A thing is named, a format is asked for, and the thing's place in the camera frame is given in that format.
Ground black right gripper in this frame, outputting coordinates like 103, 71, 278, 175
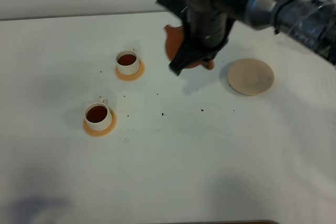
169, 0, 268, 76

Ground brown clay teapot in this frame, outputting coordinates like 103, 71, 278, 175
164, 25, 215, 70

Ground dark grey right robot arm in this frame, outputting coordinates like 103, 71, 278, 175
157, 0, 335, 74

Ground beige round teapot saucer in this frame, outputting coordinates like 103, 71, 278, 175
227, 58, 275, 96

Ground far white teacup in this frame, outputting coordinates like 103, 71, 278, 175
116, 47, 140, 76

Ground white teacup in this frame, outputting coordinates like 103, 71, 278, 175
116, 47, 140, 76
84, 98, 113, 132

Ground far orange coaster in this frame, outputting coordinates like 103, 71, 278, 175
114, 60, 145, 81

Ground orange coaster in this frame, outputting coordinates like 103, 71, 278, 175
82, 108, 117, 137
114, 60, 145, 81

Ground near white teacup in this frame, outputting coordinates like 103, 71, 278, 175
84, 98, 113, 132

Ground near orange coaster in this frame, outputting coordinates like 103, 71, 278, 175
82, 108, 117, 137

